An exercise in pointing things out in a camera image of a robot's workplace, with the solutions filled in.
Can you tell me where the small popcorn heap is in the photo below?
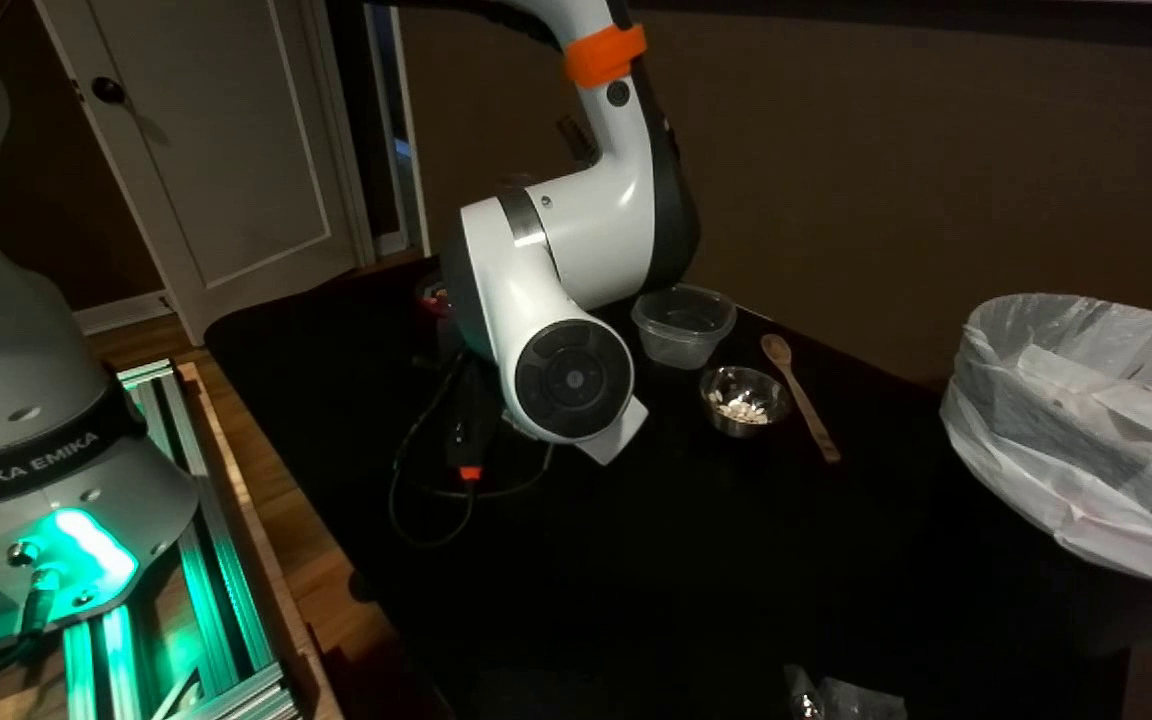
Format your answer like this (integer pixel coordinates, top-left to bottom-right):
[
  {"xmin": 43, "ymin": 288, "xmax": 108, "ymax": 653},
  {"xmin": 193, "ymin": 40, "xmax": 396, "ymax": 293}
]
[{"xmin": 714, "ymin": 387, "xmax": 775, "ymax": 431}]

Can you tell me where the empty round plastic container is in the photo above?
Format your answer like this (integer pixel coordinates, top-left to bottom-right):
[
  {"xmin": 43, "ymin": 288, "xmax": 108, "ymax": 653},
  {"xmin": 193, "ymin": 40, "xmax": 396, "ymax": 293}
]
[{"xmin": 626, "ymin": 282, "xmax": 738, "ymax": 378}]

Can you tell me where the black loose cable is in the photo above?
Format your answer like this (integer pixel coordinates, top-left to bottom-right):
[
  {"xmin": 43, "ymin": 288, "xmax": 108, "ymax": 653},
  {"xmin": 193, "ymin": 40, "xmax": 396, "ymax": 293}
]
[{"xmin": 385, "ymin": 356, "xmax": 556, "ymax": 551}]

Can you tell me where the black trash bin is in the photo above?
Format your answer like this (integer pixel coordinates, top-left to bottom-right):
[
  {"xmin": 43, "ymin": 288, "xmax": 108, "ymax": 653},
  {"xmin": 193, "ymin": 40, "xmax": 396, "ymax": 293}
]
[{"xmin": 912, "ymin": 504, "xmax": 1152, "ymax": 720}]

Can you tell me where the orange arm strap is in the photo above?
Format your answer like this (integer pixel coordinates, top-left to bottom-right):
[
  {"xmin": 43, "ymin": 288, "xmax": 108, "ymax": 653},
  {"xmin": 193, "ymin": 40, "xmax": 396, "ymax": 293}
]
[{"xmin": 564, "ymin": 21, "xmax": 652, "ymax": 97}]

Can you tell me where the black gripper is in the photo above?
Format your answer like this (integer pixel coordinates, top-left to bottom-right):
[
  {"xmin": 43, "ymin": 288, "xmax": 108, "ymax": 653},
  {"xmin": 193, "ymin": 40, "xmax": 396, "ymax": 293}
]
[{"xmin": 434, "ymin": 349, "xmax": 503, "ymax": 492}]

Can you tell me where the black bin with white liner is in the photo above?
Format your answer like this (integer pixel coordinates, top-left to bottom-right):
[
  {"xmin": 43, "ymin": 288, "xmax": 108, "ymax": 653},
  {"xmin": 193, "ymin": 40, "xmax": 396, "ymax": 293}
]
[{"xmin": 934, "ymin": 288, "xmax": 1152, "ymax": 600}]

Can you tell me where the wooden spoon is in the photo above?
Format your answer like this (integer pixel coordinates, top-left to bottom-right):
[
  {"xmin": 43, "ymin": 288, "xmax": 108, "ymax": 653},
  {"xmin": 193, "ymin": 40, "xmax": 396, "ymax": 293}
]
[{"xmin": 756, "ymin": 327, "xmax": 843, "ymax": 468}]

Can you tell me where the dark door knob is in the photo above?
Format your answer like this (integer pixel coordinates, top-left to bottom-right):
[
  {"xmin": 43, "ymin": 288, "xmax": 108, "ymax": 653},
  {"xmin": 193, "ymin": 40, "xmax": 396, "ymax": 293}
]
[{"xmin": 88, "ymin": 72, "xmax": 130, "ymax": 111}]

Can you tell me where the black arm cable sleeve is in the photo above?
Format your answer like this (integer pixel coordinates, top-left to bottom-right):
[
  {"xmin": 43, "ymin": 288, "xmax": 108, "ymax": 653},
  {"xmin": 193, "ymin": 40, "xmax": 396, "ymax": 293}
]
[{"xmin": 638, "ymin": 78, "xmax": 704, "ymax": 293}]

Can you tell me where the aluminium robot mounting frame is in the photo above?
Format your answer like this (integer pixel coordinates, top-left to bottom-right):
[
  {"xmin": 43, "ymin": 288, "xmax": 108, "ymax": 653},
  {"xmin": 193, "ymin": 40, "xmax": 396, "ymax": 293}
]
[{"xmin": 0, "ymin": 356, "xmax": 340, "ymax": 720}]

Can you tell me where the white door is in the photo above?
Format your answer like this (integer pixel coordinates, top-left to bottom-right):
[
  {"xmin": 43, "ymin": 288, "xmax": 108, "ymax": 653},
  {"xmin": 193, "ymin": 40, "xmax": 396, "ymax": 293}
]
[{"xmin": 31, "ymin": 0, "xmax": 381, "ymax": 346}]

